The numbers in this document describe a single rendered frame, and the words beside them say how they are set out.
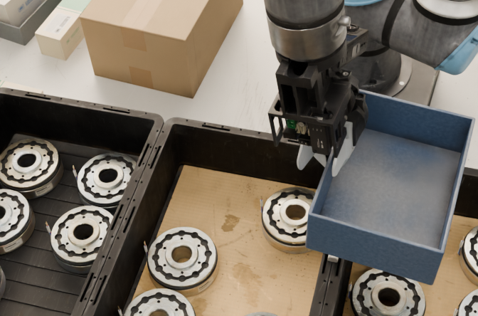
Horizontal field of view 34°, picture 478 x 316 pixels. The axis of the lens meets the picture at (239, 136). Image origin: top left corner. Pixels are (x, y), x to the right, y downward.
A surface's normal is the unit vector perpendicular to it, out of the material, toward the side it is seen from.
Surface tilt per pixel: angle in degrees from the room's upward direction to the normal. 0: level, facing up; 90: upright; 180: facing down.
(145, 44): 90
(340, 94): 8
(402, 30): 71
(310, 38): 87
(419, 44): 82
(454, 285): 0
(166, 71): 90
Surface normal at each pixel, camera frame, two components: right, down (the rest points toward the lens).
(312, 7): 0.19, 0.70
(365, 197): -0.02, -0.63
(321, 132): -0.38, 0.72
